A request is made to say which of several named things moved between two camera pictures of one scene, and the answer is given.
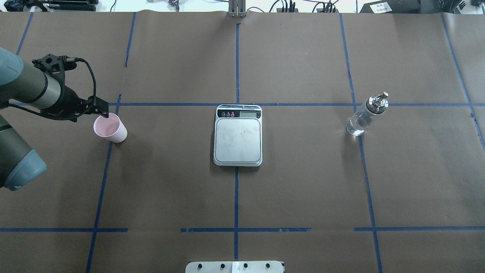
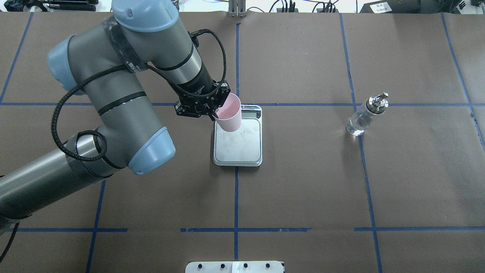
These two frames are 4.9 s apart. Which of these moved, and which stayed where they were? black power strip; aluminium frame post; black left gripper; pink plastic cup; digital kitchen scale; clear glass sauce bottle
Moved: black left gripper; pink plastic cup
Stayed: clear glass sauce bottle; digital kitchen scale; black power strip; aluminium frame post
